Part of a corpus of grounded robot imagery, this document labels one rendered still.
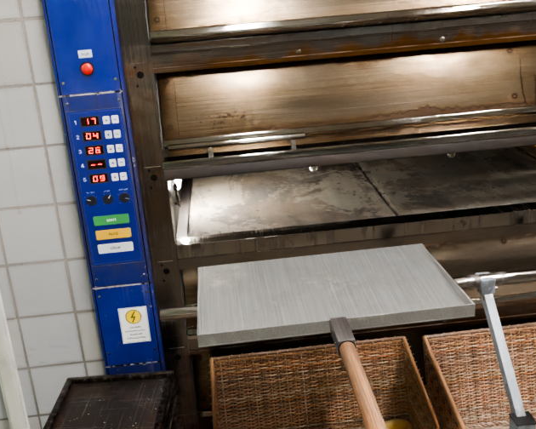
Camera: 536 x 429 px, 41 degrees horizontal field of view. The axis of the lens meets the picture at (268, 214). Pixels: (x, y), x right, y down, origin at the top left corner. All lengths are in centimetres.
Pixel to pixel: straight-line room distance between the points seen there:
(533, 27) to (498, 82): 16
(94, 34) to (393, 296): 91
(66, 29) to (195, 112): 36
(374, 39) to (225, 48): 37
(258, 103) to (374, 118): 30
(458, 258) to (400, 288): 50
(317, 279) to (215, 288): 23
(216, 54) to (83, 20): 32
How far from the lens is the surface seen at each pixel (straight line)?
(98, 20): 177
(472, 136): 179
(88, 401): 189
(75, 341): 205
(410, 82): 187
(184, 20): 177
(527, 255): 212
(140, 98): 181
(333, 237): 192
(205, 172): 169
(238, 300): 156
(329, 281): 161
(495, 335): 163
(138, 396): 186
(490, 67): 194
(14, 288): 201
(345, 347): 132
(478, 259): 207
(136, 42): 179
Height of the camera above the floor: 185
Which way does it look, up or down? 19 degrees down
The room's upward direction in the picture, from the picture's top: 5 degrees counter-clockwise
